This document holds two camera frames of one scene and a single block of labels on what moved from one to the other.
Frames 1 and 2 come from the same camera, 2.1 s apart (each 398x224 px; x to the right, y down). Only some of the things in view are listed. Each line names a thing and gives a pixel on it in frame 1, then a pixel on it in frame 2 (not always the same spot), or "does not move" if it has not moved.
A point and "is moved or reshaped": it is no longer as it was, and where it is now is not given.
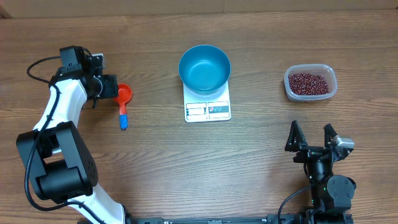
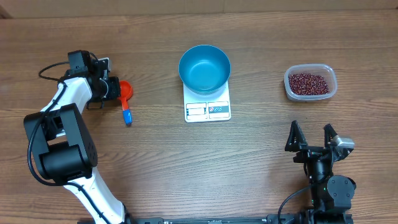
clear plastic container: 310,81 does not move
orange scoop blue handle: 125,93 is moved or reshaped
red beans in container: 308,84 does not move
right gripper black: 308,152 does not move
